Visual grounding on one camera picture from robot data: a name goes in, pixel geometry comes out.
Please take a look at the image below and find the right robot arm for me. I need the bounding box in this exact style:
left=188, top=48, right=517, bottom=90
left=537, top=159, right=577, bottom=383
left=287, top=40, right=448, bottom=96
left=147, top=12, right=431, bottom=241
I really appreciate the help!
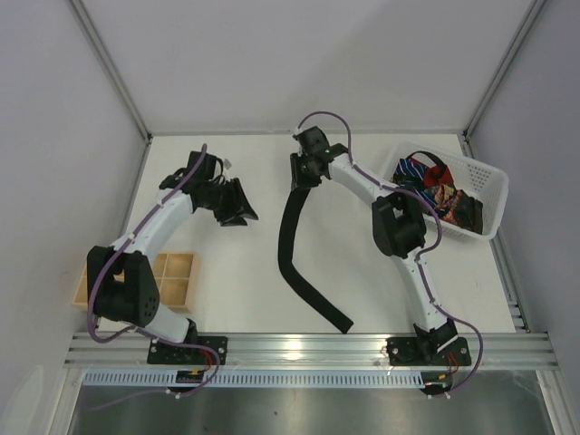
left=277, top=127, right=459, bottom=365

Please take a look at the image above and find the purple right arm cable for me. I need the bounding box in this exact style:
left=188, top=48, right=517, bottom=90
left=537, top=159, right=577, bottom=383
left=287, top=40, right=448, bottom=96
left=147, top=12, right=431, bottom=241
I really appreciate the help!
left=292, top=111, right=488, bottom=398

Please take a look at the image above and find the red tie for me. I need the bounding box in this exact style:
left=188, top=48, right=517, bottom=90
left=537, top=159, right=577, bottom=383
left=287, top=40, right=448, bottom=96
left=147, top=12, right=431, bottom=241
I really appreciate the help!
left=423, top=164, right=455, bottom=188

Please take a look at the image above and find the aluminium mounting rail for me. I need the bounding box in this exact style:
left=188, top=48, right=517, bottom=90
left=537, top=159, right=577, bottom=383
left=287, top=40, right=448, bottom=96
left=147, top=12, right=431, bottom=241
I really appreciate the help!
left=64, top=333, right=559, bottom=371

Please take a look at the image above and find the blue striped tie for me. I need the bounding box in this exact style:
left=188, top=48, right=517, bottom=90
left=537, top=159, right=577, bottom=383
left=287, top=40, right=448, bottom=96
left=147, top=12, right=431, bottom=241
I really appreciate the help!
left=391, top=158, right=436, bottom=208

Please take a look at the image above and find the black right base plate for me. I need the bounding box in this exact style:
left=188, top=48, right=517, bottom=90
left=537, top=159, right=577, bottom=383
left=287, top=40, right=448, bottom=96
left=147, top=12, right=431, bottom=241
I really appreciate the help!
left=386, top=336, right=472, bottom=367

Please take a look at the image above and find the white plastic basket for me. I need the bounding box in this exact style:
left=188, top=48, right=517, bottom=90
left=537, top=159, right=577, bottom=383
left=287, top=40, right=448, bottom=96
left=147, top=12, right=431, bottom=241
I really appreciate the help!
left=381, top=142, right=508, bottom=241

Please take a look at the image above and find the black tie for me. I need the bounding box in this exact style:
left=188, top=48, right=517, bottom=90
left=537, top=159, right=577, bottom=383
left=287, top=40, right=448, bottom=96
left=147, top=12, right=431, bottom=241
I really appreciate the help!
left=276, top=188, right=354, bottom=334

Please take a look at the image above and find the wooden compartment tray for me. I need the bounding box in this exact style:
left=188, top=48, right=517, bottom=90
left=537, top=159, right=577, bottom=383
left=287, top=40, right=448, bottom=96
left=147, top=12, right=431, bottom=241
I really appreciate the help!
left=72, top=252, right=201, bottom=314

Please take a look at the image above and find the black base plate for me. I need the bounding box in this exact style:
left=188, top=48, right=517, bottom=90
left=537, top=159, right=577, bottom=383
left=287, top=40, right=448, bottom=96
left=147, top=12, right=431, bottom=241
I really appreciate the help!
left=386, top=336, right=472, bottom=367
left=147, top=335, right=228, bottom=365

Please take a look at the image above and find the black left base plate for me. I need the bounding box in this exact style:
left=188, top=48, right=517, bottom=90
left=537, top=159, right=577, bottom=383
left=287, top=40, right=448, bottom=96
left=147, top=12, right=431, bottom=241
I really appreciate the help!
left=147, top=335, right=228, bottom=365

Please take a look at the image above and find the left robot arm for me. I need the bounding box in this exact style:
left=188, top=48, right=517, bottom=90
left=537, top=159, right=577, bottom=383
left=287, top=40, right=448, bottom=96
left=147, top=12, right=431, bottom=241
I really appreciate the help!
left=86, top=147, right=258, bottom=347

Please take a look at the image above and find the dark patterned tie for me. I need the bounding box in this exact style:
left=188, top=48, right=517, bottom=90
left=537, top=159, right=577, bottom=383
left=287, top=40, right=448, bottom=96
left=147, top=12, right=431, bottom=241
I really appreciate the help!
left=429, top=185, right=483, bottom=235

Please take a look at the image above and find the white slotted cable duct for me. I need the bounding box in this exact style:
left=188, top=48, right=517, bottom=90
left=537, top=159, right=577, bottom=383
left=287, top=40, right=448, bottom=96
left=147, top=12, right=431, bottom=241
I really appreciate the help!
left=83, top=369, right=425, bottom=389

